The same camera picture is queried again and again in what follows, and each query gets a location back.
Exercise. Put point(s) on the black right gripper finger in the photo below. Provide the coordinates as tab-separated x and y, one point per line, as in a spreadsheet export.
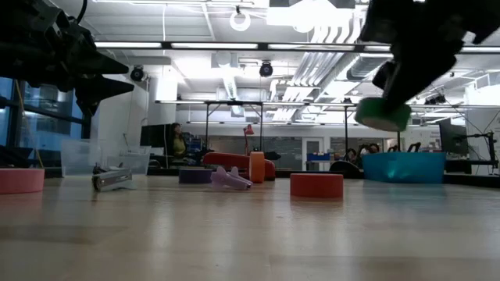
383	76
422	78

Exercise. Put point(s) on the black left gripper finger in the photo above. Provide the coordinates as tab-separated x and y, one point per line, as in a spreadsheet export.
101	67
97	91

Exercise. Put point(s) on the green tape roll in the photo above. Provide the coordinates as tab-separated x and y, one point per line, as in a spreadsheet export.
381	115

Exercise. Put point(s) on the pink tape roll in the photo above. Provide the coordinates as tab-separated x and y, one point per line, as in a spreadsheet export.
19	181

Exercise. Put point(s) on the red tape roll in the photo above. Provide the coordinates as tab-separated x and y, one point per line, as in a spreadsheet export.
316	186

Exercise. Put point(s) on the red stapler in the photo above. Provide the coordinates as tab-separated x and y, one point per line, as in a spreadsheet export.
230	160

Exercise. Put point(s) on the orange tape roll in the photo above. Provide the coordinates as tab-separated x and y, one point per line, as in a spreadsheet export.
256	168

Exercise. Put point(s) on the purple staple remover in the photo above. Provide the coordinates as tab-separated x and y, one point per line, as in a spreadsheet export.
228	180

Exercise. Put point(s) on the dark framed window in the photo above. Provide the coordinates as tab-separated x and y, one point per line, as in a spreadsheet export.
51	129

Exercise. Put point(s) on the black overhead light bar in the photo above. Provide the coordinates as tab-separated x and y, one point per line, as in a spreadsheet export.
166	45

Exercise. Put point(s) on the clear plastic bin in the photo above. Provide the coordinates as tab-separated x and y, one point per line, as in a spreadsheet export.
78	158

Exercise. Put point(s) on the black computer monitor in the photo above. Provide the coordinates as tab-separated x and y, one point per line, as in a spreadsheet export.
155	136

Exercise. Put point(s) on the person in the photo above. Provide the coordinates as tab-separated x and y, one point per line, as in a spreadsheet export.
351	155
179	144
373	148

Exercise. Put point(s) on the teal plastic bin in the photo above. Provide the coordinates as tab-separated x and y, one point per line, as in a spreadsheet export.
404	168

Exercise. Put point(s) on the blue storage box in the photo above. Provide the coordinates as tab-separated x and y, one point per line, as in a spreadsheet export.
318	157

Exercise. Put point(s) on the black ceiling camera cluster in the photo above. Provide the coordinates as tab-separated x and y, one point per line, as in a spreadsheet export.
435	100

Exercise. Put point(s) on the black background rig frame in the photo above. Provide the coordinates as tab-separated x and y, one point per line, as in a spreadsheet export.
345	129

